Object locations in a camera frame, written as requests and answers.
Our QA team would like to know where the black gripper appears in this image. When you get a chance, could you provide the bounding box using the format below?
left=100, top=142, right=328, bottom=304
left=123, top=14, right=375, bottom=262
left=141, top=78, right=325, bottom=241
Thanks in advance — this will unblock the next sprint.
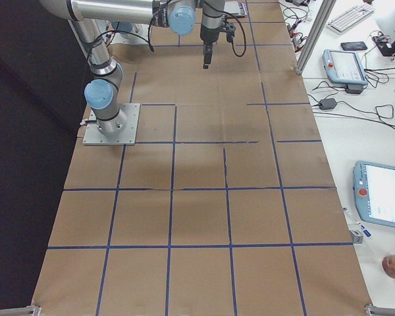
left=200, top=20, right=234, bottom=68

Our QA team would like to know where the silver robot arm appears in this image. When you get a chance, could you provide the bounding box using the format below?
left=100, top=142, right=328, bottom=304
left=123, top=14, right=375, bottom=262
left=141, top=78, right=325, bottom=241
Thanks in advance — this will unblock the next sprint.
left=41, top=1, right=236, bottom=145

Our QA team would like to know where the silver kitchen scale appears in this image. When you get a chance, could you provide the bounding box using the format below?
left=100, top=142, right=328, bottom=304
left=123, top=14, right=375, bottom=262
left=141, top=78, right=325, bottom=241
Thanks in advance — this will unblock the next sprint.
left=224, top=1, right=248, bottom=18

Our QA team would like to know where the black power adapter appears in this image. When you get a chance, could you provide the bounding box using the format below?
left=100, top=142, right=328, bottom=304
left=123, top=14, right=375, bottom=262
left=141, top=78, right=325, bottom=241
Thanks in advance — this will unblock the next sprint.
left=317, top=97, right=337, bottom=111

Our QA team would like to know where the far teach pendant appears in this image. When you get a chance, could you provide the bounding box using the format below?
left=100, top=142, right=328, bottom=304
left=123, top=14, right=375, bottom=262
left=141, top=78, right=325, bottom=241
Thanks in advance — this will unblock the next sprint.
left=322, top=49, right=368, bottom=86

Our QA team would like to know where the teach pendant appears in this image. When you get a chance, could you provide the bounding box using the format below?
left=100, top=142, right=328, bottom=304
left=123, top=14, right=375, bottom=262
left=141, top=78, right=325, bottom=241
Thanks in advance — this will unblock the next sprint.
left=353, top=161, right=395, bottom=228
left=322, top=49, right=368, bottom=86

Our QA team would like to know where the black smartphone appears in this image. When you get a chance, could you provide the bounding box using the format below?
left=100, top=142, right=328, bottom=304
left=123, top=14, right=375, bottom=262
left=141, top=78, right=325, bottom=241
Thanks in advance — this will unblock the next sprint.
left=340, top=41, right=367, bottom=51

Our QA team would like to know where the white keyboard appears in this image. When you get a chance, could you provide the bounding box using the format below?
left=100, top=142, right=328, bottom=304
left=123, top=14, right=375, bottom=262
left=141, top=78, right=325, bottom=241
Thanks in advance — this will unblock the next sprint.
left=327, top=3, right=375, bottom=34

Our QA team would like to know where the near teach pendant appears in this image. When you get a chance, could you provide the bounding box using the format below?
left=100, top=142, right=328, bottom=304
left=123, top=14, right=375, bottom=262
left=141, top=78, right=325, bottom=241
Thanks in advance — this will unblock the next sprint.
left=353, top=161, right=395, bottom=228

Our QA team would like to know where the aluminium frame post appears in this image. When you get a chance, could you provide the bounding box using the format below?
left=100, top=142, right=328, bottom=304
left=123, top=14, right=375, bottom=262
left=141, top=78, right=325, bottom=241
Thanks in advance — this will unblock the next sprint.
left=295, top=0, right=336, bottom=75

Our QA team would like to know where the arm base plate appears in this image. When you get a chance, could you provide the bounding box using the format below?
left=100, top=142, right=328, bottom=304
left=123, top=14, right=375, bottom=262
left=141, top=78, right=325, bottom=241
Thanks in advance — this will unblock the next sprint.
left=82, top=103, right=141, bottom=145

